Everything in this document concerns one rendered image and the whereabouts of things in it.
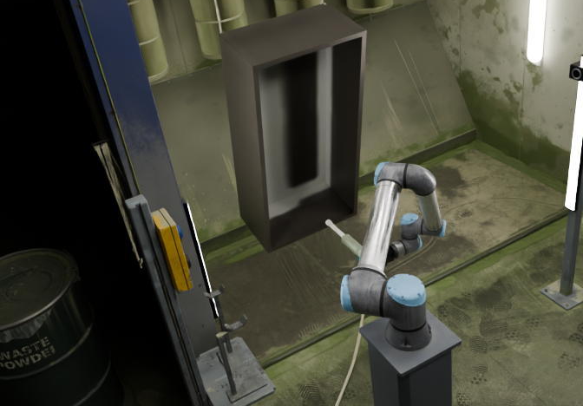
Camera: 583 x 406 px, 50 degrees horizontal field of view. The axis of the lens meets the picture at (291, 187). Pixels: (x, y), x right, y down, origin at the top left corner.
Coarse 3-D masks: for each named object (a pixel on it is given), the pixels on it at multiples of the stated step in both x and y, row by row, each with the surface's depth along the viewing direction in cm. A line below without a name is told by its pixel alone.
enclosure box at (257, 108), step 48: (240, 48) 285; (288, 48) 284; (336, 48) 325; (240, 96) 300; (288, 96) 340; (336, 96) 344; (240, 144) 326; (288, 144) 361; (336, 144) 365; (240, 192) 357; (288, 192) 385; (336, 192) 388; (288, 240) 360
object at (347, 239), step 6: (330, 222) 353; (336, 228) 348; (342, 234) 343; (348, 234) 341; (342, 240) 341; (348, 240) 336; (354, 240) 336; (348, 246) 337; (354, 246) 332; (360, 246) 331; (354, 252) 333; (360, 252) 327
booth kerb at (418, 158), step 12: (468, 132) 500; (444, 144) 492; (456, 144) 499; (408, 156) 480; (420, 156) 485; (432, 156) 492; (360, 180) 466; (372, 180) 472; (240, 228) 432; (204, 240) 423; (216, 240) 427; (228, 240) 432; (204, 252) 426
